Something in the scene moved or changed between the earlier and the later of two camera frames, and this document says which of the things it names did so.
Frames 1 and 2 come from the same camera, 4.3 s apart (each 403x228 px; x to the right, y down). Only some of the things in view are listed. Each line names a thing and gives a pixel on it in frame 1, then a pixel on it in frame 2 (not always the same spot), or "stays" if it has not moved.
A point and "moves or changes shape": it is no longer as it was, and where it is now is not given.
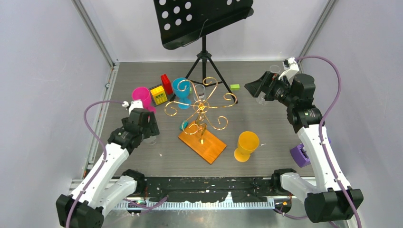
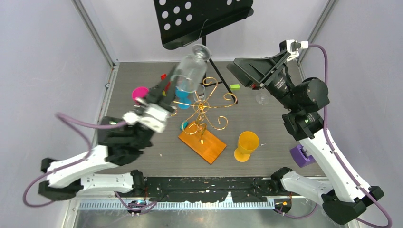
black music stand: (182, 22) stays
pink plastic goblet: (143, 94) stays
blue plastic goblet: (181, 86) stays
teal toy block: (185, 124) stays
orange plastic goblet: (248, 141) stays
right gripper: (261, 85) → (257, 71)
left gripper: (152, 129) → (158, 98)
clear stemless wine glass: (151, 140) moves or changes shape
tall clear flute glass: (260, 99) stays
